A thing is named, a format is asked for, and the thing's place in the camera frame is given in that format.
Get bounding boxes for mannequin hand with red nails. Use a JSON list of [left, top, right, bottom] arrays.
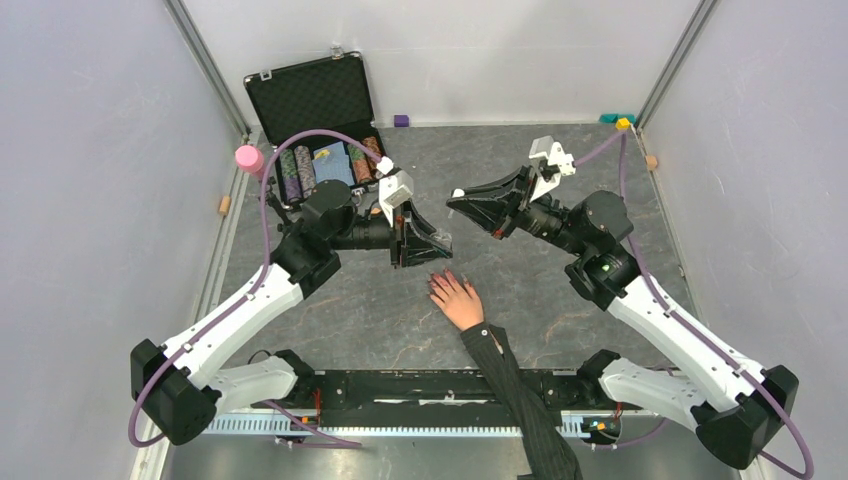
[[428, 270, 485, 331]]

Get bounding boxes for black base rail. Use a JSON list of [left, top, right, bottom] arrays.
[[245, 349, 644, 445]]

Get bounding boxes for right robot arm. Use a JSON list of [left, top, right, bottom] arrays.
[[447, 166, 799, 470]]

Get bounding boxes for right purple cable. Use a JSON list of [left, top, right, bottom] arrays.
[[572, 131, 815, 480]]

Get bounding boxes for teal block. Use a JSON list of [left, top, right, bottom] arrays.
[[598, 113, 636, 124]]

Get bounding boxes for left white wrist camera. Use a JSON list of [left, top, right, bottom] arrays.
[[377, 156, 414, 227]]

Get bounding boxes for yellow cube in corner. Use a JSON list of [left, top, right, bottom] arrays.
[[615, 117, 631, 131]]

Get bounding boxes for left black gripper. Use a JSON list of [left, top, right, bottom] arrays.
[[330, 198, 453, 270]]

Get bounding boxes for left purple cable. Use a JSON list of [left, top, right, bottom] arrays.
[[127, 129, 382, 450]]

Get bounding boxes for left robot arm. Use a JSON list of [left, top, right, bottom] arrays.
[[128, 176, 453, 447]]

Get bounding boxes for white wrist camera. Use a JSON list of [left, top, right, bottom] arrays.
[[377, 156, 414, 227], [528, 135, 576, 201]]

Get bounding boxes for black pinstripe sleeve forearm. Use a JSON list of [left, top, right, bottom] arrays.
[[460, 322, 583, 479]]

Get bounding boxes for clear nail polish bottle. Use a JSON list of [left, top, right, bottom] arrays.
[[430, 229, 452, 247]]

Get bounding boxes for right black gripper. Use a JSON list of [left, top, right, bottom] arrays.
[[449, 165, 590, 257]]

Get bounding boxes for purple cable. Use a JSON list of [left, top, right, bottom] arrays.
[[572, 131, 815, 480], [127, 129, 382, 450]]

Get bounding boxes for tan block left wall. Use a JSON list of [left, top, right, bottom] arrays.
[[218, 195, 232, 216]]

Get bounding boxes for black poker chip case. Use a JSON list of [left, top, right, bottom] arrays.
[[243, 51, 385, 206]]

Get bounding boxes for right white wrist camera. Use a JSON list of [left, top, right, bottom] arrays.
[[528, 135, 576, 201]]

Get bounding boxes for pink microphone on tripod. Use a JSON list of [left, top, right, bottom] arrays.
[[234, 144, 293, 233]]

